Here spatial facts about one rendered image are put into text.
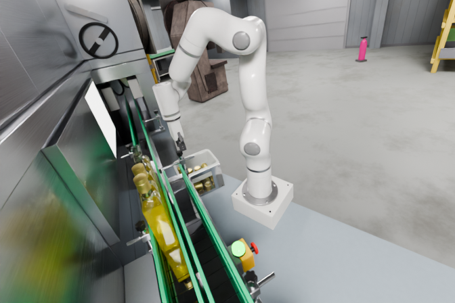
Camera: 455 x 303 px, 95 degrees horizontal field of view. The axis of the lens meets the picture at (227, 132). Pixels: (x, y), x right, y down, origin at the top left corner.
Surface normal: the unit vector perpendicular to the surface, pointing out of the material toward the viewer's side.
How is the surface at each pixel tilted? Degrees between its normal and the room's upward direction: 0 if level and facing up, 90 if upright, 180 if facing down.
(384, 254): 0
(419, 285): 0
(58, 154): 90
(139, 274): 0
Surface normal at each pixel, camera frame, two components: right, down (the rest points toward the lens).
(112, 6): 0.44, 0.37
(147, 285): -0.15, -0.86
